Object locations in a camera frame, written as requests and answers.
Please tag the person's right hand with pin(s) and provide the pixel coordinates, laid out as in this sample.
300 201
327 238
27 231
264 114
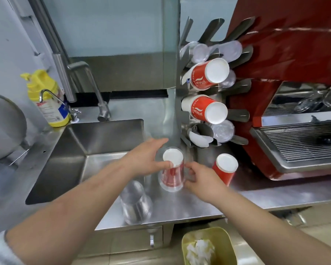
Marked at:
205 183

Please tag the person's left hand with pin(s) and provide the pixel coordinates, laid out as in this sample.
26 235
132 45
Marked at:
143 158

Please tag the person's left thumb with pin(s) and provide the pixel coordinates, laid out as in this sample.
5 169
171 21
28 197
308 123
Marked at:
164 165

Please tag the person's right thumb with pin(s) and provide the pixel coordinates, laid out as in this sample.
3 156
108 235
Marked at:
188 184

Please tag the clear plastic cup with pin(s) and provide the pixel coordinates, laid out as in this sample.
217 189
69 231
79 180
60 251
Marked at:
176 179

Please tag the person's right forearm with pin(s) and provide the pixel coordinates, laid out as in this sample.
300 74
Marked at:
264 231

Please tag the person's left forearm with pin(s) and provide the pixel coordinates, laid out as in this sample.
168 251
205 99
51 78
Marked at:
71 212

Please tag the red paper cup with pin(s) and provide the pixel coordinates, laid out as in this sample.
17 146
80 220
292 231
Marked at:
224 168
173 157

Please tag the stack of white lids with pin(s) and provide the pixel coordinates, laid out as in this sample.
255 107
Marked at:
200 140

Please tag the stack of clear plastic cups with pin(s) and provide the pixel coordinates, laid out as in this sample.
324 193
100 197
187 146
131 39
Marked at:
198 52
223 131
135 204
229 79
229 51

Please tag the stainless steel cup dispenser rack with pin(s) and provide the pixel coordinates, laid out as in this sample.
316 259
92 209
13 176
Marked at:
182 113

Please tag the olive green waste bin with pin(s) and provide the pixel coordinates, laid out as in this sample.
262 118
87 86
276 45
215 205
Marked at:
223 242

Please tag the stainless steel sink basin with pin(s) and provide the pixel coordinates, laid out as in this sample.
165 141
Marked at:
99 143

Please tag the crumpled white tissue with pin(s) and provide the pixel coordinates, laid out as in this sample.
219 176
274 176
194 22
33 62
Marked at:
200 252

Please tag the stack of red paper cups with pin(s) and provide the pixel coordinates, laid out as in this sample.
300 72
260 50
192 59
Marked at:
207 75
204 108

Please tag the large steel faucet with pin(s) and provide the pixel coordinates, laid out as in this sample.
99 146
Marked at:
96 91

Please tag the small chrome faucet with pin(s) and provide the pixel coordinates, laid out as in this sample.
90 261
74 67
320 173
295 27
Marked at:
69 110

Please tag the metal drip tray grille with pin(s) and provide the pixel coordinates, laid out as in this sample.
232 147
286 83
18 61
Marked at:
300 143

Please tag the yellow detergent bottle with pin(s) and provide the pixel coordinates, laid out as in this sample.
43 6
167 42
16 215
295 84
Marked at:
48 104

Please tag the round metal pot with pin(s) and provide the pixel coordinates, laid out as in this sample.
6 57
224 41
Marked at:
5 129

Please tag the red espresso machine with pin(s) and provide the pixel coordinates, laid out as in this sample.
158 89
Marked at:
286 38

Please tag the white sleeve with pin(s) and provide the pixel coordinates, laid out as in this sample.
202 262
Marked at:
2 251

